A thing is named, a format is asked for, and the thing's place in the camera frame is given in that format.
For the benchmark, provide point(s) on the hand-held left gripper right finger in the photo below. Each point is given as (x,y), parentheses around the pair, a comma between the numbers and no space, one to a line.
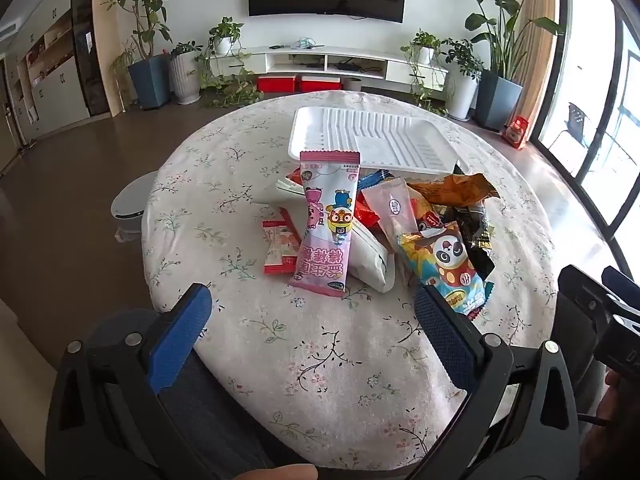
(447,340)

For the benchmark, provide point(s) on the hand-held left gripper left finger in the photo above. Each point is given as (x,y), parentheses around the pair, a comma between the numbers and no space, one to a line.
(180,340)

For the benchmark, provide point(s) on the panda print snack packet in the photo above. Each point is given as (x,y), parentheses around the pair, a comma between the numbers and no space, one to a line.
(445,260)

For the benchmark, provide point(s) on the black snack packet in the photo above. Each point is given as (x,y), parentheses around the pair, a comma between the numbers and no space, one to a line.
(472,230)

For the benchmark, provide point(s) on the small red face-print packet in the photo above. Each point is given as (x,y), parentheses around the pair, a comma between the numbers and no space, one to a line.
(430,220)

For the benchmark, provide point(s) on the red and white snack packet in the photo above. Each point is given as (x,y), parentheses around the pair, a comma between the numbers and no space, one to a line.
(280,250)

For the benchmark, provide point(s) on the small pale pink snack packet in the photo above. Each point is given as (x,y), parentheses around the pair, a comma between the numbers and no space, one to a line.
(395,207)

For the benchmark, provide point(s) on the large red snack packet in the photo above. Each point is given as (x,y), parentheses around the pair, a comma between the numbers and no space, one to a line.
(367,210)

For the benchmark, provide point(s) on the orange snack packet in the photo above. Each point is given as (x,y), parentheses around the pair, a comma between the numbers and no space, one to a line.
(460,187)

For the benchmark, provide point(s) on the pink cartoon snack packet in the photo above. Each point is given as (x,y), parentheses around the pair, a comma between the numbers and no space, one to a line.
(325,220)

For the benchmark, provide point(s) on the blue chips packet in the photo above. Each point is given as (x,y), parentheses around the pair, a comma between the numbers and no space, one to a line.
(377,177)

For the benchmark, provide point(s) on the white ribbed plastic tray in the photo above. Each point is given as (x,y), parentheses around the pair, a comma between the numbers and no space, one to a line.
(380,135)

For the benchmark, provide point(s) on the person's right hand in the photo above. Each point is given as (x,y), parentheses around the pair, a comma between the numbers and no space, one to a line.
(622,395)

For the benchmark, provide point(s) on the person's left hand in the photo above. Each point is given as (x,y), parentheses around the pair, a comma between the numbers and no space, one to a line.
(280,472)

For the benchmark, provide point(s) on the round floral tablecloth table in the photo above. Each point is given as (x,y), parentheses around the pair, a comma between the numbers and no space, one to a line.
(320,360)

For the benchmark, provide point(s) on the black balcony chair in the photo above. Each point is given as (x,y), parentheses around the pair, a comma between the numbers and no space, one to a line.
(575,120)

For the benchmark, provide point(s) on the glass sliding door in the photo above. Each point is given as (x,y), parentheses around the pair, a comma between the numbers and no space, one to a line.
(617,110)

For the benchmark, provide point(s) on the red paper bag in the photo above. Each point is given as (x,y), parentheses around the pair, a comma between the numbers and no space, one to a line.
(516,132)

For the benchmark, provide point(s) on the broad-leaf plant in grey-blue pot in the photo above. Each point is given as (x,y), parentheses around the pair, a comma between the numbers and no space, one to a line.
(497,100)

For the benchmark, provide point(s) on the bushy plant in tall white pot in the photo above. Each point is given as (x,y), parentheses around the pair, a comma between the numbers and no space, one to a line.
(462,95)

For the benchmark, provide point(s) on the leafy tree in blue pot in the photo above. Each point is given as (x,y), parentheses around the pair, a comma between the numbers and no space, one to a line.
(149,82)

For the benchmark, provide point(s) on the plant in white ribbed pot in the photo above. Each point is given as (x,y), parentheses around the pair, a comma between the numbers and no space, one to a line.
(185,80)

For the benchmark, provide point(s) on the empty grey flower pot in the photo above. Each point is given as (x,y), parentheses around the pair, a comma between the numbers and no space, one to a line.
(352,85)

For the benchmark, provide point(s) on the red storage box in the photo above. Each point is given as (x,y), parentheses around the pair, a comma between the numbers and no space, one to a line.
(320,84)

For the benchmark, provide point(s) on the trailing pothos in white pot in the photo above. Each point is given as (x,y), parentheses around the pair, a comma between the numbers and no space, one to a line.
(426,52)
(225,42)

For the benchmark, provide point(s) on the black set-top box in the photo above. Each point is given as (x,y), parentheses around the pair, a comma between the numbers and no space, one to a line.
(347,65)

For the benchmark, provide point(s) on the white television cabinet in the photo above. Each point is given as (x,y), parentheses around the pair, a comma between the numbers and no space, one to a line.
(300,60)

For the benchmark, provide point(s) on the beige curtain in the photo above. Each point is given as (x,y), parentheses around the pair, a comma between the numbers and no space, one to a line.
(537,10)

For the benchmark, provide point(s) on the white wall cupboard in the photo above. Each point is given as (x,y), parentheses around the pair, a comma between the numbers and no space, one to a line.
(50,80)

